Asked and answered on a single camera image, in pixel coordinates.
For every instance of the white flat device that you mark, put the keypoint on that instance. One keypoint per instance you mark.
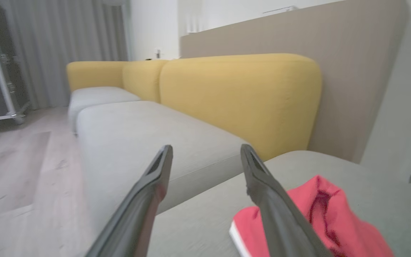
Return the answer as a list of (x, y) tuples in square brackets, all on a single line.
[(280, 9)]

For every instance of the long grey sofa seat cushion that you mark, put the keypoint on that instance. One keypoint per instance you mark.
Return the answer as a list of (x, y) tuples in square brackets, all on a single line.
[(137, 142)]

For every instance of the white wall plug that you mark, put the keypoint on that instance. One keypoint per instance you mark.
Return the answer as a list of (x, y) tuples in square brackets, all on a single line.
[(157, 53)]

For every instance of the beige wooden partition panel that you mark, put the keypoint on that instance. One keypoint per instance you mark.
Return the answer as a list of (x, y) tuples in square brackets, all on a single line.
[(351, 53)]

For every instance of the white router with antennas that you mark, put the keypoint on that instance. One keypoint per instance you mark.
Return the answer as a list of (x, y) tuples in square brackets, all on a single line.
[(195, 26)]

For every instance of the red shorts with white band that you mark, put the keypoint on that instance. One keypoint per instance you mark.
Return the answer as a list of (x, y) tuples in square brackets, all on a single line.
[(355, 228)]

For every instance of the short grey sofa seat cushion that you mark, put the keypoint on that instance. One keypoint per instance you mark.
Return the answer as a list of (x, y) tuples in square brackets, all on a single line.
[(95, 96)]

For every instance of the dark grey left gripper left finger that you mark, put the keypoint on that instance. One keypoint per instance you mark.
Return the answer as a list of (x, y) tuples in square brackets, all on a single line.
[(137, 214)]

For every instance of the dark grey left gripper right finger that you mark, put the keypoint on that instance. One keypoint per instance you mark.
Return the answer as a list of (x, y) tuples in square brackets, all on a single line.
[(280, 221)]

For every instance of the small yellow sofa backrest cushion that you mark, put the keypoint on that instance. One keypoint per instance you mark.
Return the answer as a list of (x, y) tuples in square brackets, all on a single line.
[(91, 73), (141, 78)]

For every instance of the grey sofa ottoman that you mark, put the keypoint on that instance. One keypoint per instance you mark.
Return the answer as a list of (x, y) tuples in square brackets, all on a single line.
[(387, 200)]

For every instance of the grey curtain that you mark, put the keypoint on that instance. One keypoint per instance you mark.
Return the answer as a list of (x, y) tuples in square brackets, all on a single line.
[(66, 43)]

